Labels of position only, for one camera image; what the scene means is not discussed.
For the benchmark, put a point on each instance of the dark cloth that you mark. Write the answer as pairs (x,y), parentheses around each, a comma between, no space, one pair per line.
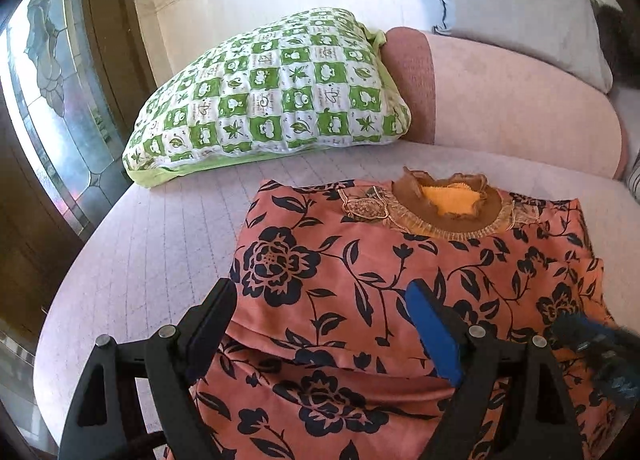
(617,40)

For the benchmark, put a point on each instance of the stained glass window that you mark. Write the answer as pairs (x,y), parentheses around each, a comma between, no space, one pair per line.
(50,90)

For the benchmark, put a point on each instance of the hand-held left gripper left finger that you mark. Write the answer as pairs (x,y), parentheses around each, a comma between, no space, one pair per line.
(212,325)

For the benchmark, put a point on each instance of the brown wooden window frame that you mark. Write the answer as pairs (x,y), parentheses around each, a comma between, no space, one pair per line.
(107,15)

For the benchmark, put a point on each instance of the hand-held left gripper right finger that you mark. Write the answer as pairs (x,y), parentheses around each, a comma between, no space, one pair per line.
(430,335)

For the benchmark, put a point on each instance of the green checked pillow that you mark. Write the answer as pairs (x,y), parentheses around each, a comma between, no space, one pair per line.
(260,95)

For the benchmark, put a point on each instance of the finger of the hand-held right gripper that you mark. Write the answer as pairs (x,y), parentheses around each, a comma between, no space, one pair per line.
(590,335)

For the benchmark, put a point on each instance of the orange floral garment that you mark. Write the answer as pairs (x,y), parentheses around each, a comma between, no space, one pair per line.
(325,260)

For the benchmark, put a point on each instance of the striped cloth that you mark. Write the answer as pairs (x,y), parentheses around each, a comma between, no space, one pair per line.
(632,180)

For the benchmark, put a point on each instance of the pink quilted bolster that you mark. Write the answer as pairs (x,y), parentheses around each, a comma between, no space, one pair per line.
(500,100)

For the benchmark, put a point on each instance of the grey pillow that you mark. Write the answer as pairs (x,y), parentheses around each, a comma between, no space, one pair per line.
(510,5)

